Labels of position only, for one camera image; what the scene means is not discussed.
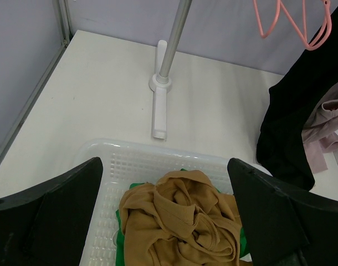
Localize pink hanger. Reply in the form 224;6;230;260
252;0;332;51

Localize white plastic basket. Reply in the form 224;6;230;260
73;137;272;266

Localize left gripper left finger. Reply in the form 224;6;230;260
0;157;103;265

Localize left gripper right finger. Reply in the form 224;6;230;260
227;158;338;265

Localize pink tank top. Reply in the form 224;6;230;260
301;99;338;174

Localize brown tank top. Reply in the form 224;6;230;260
119;169;243;266

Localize white metal clothes rack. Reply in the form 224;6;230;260
149;0;192;140

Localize black tank top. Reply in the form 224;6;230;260
256;6;338;191

